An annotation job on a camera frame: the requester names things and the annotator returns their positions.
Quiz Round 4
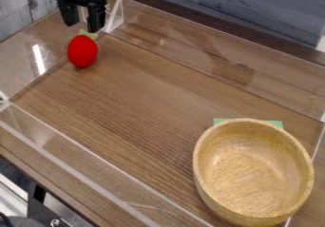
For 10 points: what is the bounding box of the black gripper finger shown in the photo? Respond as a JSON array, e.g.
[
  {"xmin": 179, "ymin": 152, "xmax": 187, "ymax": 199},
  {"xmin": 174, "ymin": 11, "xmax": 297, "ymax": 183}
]
[
  {"xmin": 87, "ymin": 6, "xmax": 105, "ymax": 33},
  {"xmin": 59, "ymin": 1, "xmax": 80, "ymax": 27}
]

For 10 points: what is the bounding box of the red plush strawberry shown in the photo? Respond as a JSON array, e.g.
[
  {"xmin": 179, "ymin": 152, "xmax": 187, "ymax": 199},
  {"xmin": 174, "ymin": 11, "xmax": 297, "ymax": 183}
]
[{"xmin": 67, "ymin": 29, "xmax": 99, "ymax": 68}]

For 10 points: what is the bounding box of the wooden bowl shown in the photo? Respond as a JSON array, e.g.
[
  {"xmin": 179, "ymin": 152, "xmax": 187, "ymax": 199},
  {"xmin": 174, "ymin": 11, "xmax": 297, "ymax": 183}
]
[{"xmin": 191, "ymin": 118, "xmax": 314, "ymax": 227}]

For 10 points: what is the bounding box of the black table leg clamp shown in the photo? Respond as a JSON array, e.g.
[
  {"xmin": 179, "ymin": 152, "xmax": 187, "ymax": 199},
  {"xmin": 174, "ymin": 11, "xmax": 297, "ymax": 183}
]
[{"xmin": 27, "ymin": 185, "xmax": 72, "ymax": 227}]

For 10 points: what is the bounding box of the clear acrylic corner bracket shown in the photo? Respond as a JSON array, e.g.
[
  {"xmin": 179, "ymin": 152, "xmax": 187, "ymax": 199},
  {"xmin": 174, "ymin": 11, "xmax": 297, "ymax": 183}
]
[{"xmin": 80, "ymin": 0, "xmax": 126, "ymax": 34}]

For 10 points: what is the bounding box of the clear acrylic left wall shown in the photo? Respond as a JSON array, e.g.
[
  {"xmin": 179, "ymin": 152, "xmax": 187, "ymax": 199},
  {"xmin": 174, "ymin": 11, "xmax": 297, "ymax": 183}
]
[{"xmin": 0, "ymin": 0, "xmax": 112, "ymax": 104}]

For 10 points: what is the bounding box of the clear acrylic wall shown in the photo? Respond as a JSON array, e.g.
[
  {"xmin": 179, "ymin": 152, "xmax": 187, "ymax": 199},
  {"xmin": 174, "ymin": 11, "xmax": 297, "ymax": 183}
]
[
  {"xmin": 112, "ymin": 0, "xmax": 325, "ymax": 121},
  {"xmin": 0, "ymin": 102, "xmax": 212, "ymax": 227},
  {"xmin": 0, "ymin": 0, "xmax": 112, "ymax": 104}
]

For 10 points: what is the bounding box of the clear acrylic back wall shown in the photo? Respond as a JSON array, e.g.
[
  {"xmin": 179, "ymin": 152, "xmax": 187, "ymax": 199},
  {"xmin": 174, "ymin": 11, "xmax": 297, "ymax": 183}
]
[{"xmin": 112, "ymin": 0, "xmax": 325, "ymax": 121}]

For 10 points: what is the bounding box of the clear acrylic front wall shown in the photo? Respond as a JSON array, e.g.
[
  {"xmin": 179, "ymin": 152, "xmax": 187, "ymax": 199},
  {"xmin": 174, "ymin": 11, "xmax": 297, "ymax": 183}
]
[{"xmin": 0, "ymin": 102, "xmax": 212, "ymax": 227}]

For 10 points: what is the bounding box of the black cable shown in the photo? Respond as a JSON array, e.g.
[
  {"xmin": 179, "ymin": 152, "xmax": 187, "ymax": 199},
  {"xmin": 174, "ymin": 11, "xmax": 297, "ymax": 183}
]
[{"xmin": 0, "ymin": 211, "xmax": 16, "ymax": 227}]

